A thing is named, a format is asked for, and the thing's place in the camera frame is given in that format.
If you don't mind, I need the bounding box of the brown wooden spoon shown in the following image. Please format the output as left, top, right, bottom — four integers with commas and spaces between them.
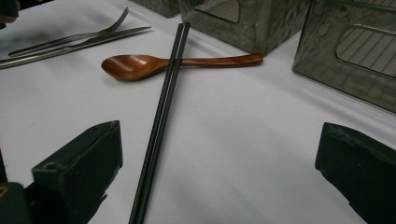
101, 52, 264, 82

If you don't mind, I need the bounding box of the silver metal knife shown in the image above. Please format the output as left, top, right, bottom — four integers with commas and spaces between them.
0, 26, 152, 70

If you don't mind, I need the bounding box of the black chopstick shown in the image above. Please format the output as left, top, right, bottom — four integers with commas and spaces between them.
136, 21, 191, 224
128, 21, 185, 224

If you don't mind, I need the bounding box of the silver metal fork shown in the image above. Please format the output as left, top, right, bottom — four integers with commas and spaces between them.
8, 7, 130, 59

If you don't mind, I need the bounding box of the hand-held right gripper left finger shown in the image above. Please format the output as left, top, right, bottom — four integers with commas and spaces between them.
31, 120, 124, 224

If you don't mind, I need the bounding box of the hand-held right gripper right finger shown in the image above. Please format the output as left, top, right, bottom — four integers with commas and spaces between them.
315, 121, 396, 224

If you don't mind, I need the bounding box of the transparent grey plastic bin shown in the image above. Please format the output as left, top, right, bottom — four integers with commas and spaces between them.
178, 0, 312, 56
292, 0, 396, 115
129, 0, 181, 19

